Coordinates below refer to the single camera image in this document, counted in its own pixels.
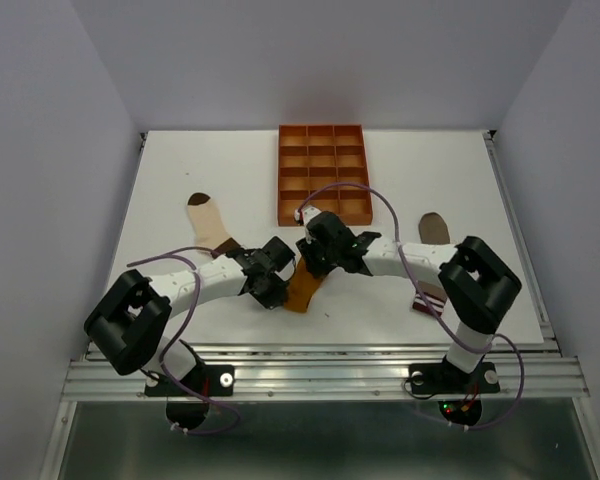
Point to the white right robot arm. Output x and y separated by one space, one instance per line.
479 285

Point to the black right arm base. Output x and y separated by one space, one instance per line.
458 393

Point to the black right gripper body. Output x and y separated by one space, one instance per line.
319 259

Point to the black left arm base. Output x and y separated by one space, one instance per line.
193 406

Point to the mustard yellow striped sock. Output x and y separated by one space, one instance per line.
302 287

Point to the cream and brown sock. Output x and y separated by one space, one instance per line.
209 229

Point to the taupe sock with maroon cuff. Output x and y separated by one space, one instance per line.
432 298

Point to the aluminium front rail frame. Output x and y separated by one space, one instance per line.
332 373

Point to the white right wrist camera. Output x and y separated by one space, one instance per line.
303 216

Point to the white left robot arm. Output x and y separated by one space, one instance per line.
128 324

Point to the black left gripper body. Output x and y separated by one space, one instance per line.
272 292

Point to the aluminium right side rail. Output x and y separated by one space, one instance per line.
548 332

